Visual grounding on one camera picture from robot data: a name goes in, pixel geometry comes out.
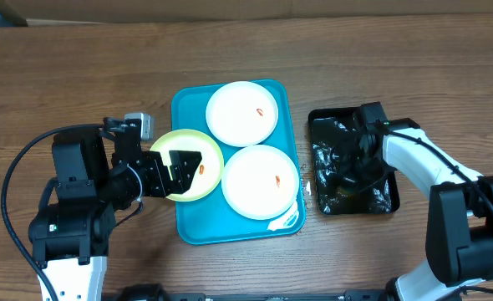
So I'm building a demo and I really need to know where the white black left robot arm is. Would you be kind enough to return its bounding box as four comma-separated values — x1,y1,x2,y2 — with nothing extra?
28,120,202,300

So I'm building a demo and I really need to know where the teal plastic tray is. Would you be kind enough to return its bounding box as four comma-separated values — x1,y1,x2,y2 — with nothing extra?
171,79,307,245

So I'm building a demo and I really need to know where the white plate with red stain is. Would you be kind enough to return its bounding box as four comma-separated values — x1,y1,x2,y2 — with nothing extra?
206,81,279,147

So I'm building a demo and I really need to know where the black plastic tray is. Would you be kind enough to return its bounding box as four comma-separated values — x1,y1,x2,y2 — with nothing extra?
307,107,400,215

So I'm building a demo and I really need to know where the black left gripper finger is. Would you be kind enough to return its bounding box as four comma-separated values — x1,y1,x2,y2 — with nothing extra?
169,150,202,194
142,150,171,197

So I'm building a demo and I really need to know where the yellow green plate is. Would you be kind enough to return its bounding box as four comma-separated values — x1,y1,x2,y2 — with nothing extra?
150,129,224,202

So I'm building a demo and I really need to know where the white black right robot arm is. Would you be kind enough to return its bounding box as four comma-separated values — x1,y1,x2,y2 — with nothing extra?
335,102,493,300

